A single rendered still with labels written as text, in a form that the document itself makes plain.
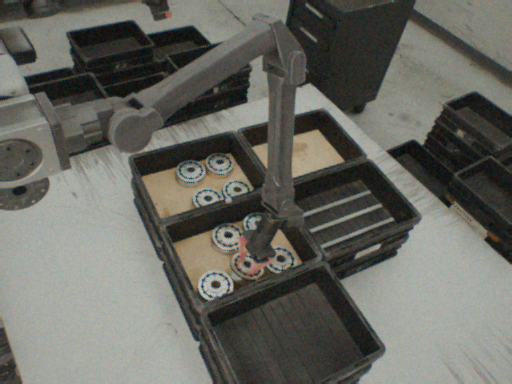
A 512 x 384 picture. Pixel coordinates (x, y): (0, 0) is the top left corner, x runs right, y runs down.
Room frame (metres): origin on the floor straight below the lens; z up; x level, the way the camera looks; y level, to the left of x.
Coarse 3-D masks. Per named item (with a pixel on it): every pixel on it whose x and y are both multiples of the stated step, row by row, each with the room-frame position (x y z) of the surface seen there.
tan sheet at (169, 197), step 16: (144, 176) 1.03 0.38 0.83; (160, 176) 1.05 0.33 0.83; (208, 176) 1.09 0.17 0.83; (240, 176) 1.12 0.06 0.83; (160, 192) 0.97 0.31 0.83; (176, 192) 0.99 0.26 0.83; (192, 192) 1.00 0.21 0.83; (160, 208) 0.91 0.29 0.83; (176, 208) 0.92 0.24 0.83; (192, 208) 0.93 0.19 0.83
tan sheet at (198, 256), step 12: (192, 240) 0.81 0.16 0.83; (204, 240) 0.82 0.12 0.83; (276, 240) 0.87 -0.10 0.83; (180, 252) 0.76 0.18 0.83; (192, 252) 0.77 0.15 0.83; (204, 252) 0.77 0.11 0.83; (216, 252) 0.78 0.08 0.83; (192, 264) 0.72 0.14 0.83; (204, 264) 0.73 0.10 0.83; (216, 264) 0.74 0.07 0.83; (228, 264) 0.75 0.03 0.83; (192, 276) 0.68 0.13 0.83; (264, 276) 0.73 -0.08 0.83; (216, 288) 0.66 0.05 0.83
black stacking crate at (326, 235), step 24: (360, 168) 1.21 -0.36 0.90; (312, 192) 1.09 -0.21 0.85; (336, 192) 1.14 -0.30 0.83; (360, 192) 1.16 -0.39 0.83; (384, 192) 1.13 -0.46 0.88; (312, 216) 1.00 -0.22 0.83; (336, 216) 1.02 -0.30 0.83; (360, 216) 1.05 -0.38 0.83; (384, 216) 1.07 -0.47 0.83; (408, 216) 1.03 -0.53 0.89; (384, 240) 0.93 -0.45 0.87; (336, 264) 0.82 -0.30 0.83
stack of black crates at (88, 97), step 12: (36, 84) 1.67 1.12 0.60; (48, 84) 1.70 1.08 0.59; (60, 84) 1.74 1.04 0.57; (72, 84) 1.78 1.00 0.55; (84, 84) 1.81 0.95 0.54; (96, 84) 1.77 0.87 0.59; (48, 96) 1.69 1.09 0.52; (60, 96) 1.73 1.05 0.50; (72, 96) 1.76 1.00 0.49; (84, 96) 1.78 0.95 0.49; (96, 96) 1.80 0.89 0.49; (108, 96) 1.69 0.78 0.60; (96, 144) 1.57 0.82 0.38; (108, 144) 1.60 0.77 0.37
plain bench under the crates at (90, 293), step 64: (192, 128) 1.47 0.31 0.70; (64, 192) 0.99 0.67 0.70; (128, 192) 1.05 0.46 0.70; (0, 256) 0.70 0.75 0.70; (64, 256) 0.74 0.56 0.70; (128, 256) 0.79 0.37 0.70; (448, 256) 1.05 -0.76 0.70; (64, 320) 0.53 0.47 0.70; (128, 320) 0.57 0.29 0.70; (384, 320) 0.74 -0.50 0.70; (448, 320) 0.78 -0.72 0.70
